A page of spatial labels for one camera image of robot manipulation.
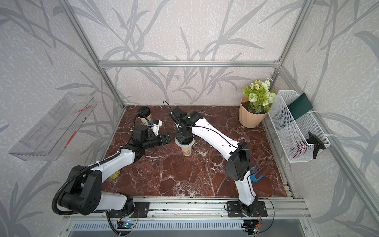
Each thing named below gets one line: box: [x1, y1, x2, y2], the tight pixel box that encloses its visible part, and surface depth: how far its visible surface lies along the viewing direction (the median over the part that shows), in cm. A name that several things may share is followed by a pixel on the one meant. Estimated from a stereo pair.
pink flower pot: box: [238, 95, 268, 129], surface depth 99 cm
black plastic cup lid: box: [137, 106, 152, 118], surface depth 96 cm
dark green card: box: [287, 92, 313, 120], surface depth 72 cm
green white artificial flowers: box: [242, 77, 277, 115], surface depth 90 cm
